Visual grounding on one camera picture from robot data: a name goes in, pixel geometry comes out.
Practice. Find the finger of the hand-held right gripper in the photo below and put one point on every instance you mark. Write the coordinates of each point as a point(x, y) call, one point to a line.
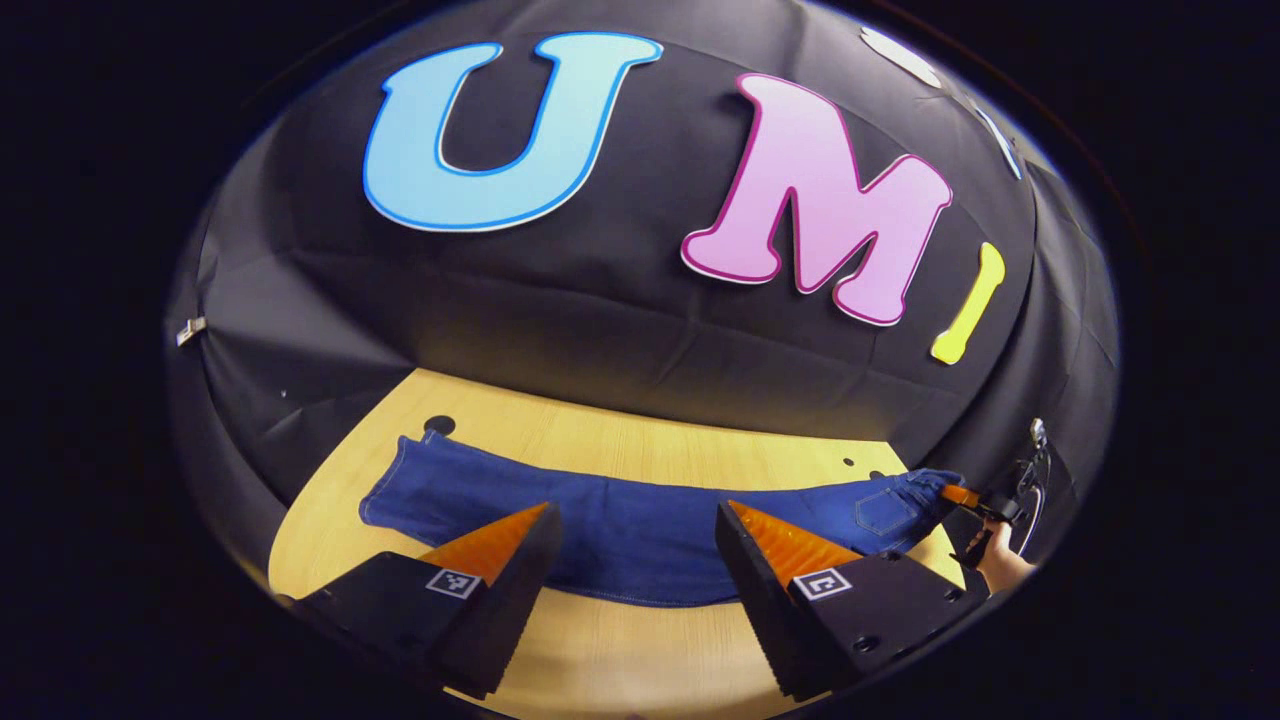
point(965, 495)

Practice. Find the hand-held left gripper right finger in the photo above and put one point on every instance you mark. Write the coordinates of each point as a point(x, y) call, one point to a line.
point(765, 600)

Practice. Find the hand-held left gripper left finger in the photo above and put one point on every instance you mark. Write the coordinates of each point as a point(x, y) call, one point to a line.
point(515, 600)

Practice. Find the black backdrop cloth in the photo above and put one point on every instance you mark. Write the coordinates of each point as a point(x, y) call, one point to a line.
point(600, 300)

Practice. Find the blue denim jeans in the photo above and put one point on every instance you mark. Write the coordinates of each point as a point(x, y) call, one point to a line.
point(640, 530)

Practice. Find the small white clip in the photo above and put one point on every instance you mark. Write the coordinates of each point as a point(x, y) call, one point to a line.
point(191, 331)

